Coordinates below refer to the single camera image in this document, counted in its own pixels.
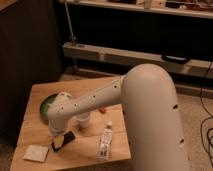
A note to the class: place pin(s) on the white tube with label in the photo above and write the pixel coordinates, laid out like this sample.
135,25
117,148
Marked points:
105,142

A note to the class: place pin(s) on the wooden table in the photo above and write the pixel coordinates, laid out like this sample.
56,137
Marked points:
83,149

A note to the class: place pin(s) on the green ceramic bowl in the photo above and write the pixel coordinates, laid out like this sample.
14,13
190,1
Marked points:
44,107

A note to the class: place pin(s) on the black eraser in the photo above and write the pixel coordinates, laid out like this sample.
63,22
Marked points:
68,137

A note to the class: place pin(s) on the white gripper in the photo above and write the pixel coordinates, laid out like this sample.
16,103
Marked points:
58,130

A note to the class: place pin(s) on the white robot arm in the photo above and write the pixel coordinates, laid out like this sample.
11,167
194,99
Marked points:
150,108

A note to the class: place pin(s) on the orange carrot toy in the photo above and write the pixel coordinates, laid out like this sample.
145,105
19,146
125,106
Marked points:
102,110

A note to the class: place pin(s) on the clear plastic cup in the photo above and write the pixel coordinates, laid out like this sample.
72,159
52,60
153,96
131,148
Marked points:
83,120

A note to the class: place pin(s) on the black object on shelf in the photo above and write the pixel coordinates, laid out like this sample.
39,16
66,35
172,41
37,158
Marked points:
173,59

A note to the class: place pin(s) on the metal pole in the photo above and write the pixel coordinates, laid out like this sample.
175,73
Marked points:
72,37

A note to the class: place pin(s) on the white square sponge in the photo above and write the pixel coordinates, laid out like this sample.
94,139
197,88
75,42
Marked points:
36,153

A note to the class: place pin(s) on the upper wooden shelf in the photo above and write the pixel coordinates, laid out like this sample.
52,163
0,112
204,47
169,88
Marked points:
152,8

